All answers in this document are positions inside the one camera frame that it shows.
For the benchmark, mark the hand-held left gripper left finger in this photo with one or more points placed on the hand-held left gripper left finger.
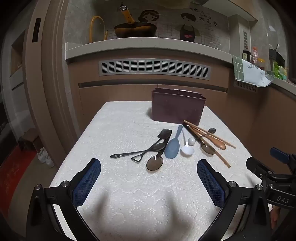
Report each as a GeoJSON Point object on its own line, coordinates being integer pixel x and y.
{"type": "Point", "coordinates": [86, 183]}

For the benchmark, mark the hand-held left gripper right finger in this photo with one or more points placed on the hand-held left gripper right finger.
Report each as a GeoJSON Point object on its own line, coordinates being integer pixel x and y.
{"type": "Point", "coordinates": [211, 183]}

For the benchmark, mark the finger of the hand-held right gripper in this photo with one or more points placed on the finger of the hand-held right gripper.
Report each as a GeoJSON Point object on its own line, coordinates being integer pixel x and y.
{"type": "Point", "coordinates": [254, 165]}
{"type": "Point", "coordinates": [278, 153]}

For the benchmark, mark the translucent brown spoon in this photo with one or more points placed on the translucent brown spoon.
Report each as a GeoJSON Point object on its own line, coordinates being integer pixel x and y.
{"type": "Point", "coordinates": [208, 149]}
{"type": "Point", "coordinates": [153, 164]}

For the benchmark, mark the white plastic spoon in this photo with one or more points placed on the white plastic spoon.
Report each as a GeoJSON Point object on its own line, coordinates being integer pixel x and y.
{"type": "Point", "coordinates": [187, 151]}

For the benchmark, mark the wooden chopstick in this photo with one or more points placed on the wooden chopstick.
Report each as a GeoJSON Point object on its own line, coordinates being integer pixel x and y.
{"type": "Point", "coordinates": [225, 162]}
{"type": "Point", "coordinates": [198, 128]}

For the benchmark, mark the black spatula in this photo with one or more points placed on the black spatula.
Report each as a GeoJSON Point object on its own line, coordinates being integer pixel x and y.
{"type": "Point", "coordinates": [165, 134]}

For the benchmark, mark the purple utensil box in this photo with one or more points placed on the purple utensil box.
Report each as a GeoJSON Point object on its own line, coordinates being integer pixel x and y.
{"type": "Point", "coordinates": [175, 109]}

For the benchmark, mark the person's right hand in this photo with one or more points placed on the person's right hand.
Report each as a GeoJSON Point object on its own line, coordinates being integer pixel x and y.
{"type": "Point", "coordinates": [275, 219]}

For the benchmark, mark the wooden spoon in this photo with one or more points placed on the wooden spoon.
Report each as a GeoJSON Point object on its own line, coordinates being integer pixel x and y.
{"type": "Point", "coordinates": [221, 145]}

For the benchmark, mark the small white spoon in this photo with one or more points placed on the small white spoon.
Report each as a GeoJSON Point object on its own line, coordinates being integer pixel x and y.
{"type": "Point", "coordinates": [191, 141]}

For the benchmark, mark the white shoes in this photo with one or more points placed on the white shoes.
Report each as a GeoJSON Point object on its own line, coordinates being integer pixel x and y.
{"type": "Point", "coordinates": [46, 158]}

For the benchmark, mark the blue rice paddle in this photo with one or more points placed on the blue rice paddle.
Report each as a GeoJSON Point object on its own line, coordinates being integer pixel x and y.
{"type": "Point", "coordinates": [172, 149]}

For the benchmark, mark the small black spoon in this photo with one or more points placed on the small black spoon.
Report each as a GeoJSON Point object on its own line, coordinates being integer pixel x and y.
{"type": "Point", "coordinates": [211, 130]}

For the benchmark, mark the white textured tablecloth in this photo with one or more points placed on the white textured tablecloth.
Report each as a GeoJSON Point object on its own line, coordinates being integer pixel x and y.
{"type": "Point", "coordinates": [120, 129]}

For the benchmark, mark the small wooden stool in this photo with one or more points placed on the small wooden stool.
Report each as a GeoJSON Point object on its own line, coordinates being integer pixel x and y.
{"type": "Point", "coordinates": [27, 138]}

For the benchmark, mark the small grey vent grille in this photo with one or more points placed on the small grey vent grille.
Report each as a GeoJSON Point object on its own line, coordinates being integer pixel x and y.
{"type": "Point", "coordinates": [246, 86]}

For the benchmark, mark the red floor mat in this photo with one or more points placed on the red floor mat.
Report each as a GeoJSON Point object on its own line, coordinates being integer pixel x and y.
{"type": "Point", "coordinates": [11, 176]}

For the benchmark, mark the green plastic bag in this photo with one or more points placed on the green plastic bag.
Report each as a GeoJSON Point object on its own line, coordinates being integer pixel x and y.
{"type": "Point", "coordinates": [279, 70]}

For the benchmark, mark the green checked towel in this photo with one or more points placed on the green checked towel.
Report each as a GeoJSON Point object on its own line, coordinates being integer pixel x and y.
{"type": "Point", "coordinates": [249, 71]}

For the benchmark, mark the jar with yellow lid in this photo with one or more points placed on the jar with yellow lid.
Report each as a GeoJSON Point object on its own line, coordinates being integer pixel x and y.
{"type": "Point", "coordinates": [260, 60]}

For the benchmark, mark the black utensil holder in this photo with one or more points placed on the black utensil holder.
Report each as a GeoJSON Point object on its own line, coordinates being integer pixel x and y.
{"type": "Point", "coordinates": [274, 55]}

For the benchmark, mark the clear bottle with orange cap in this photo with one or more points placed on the clear bottle with orange cap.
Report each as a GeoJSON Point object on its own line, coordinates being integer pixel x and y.
{"type": "Point", "coordinates": [254, 55]}

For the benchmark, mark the long grey vent grille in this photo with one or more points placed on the long grey vent grille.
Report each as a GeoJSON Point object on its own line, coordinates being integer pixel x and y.
{"type": "Point", "coordinates": [155, 67]}

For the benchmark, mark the grey stone countertop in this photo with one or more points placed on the grey stone countertop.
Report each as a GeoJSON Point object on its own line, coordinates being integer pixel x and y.
{"type": "Point", "coordinates": [138, 47]}

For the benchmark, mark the yellow-rimmed glass lid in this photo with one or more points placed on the yellow-rimmed glass lid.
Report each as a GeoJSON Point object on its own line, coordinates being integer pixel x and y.
{"type": "Point", "coordinates": [106, 35]}

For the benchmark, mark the black door lock panel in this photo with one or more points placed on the black door lock panel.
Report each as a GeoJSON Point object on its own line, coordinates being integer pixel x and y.
{"type": "Point", "coordinates": [36, 30]}

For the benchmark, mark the narrow wall vent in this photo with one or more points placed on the narrow wall vent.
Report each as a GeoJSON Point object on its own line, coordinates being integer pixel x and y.
{"type": "Point", "coordinates": [245, 38]}

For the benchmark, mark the cartoon wall poster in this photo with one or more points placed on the cartoon wall poster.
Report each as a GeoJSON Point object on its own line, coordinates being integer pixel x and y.
{"type": "Point", "coordinates": [188, 30]}

